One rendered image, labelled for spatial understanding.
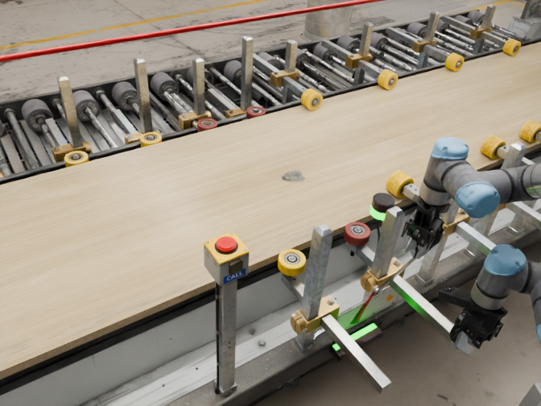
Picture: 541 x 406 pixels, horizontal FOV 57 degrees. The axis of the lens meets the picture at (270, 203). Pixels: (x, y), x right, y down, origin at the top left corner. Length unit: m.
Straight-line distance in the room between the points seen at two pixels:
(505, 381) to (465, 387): 0.20
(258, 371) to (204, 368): 0.18
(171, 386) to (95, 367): 0.22
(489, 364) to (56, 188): 1.96
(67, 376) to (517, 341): 2.03
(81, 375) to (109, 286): 0.24
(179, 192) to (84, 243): 0.35
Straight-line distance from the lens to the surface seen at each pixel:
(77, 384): 1.47
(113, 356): 1.44
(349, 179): 1.78
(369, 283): 1.47
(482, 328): 1.34
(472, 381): 2.48
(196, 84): 2.10
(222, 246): 0.99
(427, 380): 2.40
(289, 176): 1.74
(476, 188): 1.09
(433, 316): 1.45
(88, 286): 1.41
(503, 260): 1.20
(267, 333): 1.62
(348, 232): 1.55
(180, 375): 1.54
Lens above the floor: 1.92
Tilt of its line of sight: 39 degrees down
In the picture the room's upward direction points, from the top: 4 degrees clockwise
